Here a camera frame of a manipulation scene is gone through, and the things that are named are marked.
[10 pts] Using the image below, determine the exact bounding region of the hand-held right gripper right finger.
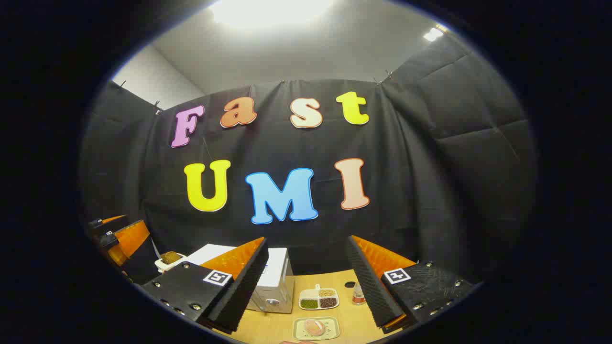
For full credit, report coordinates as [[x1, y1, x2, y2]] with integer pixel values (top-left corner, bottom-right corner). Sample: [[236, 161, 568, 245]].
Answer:
[[345, 235, 475, 334]]

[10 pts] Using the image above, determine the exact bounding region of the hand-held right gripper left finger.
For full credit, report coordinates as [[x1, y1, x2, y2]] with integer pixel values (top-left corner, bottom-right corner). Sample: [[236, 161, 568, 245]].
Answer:
[[140, 236, 269, 334]]

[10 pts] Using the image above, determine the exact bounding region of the white microwave oven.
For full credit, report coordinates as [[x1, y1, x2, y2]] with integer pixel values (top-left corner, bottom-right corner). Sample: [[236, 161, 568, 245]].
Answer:
[[186, 244, 295, 314]]

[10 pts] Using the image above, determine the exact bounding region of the white divided bean dish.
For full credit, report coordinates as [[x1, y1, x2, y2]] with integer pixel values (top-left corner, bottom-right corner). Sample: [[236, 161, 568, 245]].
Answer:
[[299, 284, 340, 311]]

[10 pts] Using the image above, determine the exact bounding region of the pale green square plate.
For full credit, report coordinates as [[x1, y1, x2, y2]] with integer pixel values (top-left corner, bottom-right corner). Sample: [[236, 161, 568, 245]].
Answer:
[[293, 316, 341, 341]]

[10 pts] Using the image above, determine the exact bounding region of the black backdrop cloth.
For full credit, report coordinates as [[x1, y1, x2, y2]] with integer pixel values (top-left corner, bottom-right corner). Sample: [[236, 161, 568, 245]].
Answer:
[[79, 33, 541, 287]]

